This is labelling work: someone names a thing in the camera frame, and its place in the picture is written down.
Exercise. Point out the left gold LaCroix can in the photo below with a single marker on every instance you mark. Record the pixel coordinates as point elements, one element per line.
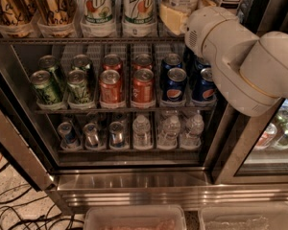
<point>16,18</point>

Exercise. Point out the red can behind glass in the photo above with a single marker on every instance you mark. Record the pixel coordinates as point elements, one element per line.
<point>266,138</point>

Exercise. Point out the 7up bottle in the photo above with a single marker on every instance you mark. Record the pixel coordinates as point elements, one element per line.
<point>138,17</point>
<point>98,18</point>

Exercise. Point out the left blue silver can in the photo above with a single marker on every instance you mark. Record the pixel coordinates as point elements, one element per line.
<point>69,135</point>

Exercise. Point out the back left green can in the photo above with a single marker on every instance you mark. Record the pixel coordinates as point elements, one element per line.
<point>52,65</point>

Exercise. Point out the front left orange can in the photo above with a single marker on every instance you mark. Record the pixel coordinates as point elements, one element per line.
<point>111,87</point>

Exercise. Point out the back right green can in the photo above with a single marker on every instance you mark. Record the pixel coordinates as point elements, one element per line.
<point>83,62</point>

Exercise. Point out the right clear plastic bin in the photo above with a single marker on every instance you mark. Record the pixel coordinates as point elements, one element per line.
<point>245,216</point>

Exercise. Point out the middle blue silver can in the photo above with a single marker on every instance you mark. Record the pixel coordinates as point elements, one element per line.
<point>92,140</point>

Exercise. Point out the right clear water bottle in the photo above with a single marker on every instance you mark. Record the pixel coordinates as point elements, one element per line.
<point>190,139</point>

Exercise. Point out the orange can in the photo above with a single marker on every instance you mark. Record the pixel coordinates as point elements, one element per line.
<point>143,86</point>
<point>142,61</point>
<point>111,87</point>
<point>113,62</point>

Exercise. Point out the front right orange can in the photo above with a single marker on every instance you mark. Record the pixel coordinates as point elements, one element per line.
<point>143,86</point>

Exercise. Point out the blue silver can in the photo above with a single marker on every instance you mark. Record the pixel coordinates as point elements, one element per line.
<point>92,140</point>
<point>116,135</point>
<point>69,135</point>

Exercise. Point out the right gold LaCroix can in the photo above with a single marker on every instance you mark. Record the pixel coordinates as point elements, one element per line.
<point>56,17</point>

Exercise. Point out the clear plastic bin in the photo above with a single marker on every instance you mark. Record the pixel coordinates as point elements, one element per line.
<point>245,216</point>
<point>145,217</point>

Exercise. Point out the front right green can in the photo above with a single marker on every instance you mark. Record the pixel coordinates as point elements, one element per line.
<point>79,87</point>

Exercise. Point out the middle clear water bottle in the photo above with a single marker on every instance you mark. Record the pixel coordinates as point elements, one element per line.
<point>169,132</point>

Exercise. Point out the back left orange can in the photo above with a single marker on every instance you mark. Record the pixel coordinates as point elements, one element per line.
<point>113,62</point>

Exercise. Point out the clear water bottle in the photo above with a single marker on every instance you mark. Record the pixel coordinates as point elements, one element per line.
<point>169,132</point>
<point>190,139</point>
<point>141,133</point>

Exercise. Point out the gold lacroix can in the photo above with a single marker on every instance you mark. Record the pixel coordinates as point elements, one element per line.
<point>16,18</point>
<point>56,17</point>

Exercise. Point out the middle right Pepsi can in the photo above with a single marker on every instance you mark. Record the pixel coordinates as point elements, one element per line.
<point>198,64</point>

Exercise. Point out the open steel fridge door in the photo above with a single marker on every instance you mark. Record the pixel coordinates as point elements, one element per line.
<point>21,140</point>

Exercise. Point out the left 7up bottle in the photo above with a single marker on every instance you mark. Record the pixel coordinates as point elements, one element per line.
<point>98,18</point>

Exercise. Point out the left clear plastic bin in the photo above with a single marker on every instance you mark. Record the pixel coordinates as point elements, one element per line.
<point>145,217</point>

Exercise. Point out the right 7up bottle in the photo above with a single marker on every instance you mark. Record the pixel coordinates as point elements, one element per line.
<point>138,17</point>

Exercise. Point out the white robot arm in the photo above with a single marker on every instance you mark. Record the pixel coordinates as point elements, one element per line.
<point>250,71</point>

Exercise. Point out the front left Pepsi can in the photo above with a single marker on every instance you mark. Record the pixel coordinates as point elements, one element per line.
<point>174,85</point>

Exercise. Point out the left clear water bottle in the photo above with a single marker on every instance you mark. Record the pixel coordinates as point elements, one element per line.
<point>141,133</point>

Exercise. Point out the green can behind glass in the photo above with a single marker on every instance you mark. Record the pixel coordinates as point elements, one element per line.
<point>281,121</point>

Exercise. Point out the back right orange can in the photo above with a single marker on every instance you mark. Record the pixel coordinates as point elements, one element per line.
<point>142,61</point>

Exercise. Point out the front right Pepsi can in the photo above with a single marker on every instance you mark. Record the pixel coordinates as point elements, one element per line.
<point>204,88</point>

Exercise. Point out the pepsi can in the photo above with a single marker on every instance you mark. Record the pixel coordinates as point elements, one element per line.
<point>204,88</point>
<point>170,61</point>
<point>174,85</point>
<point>198,64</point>

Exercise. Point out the back left Pepsi can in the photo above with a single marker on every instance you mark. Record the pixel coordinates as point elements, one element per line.
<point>170,61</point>

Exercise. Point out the stainless steel fridge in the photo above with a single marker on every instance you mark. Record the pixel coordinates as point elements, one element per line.
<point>224,169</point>

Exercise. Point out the right blue silver can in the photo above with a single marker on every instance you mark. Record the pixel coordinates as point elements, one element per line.
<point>116,135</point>

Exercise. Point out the front left green can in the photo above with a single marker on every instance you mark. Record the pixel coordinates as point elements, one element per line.
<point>46,88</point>

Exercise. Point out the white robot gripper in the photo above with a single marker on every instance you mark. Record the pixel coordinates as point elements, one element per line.
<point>200,25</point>

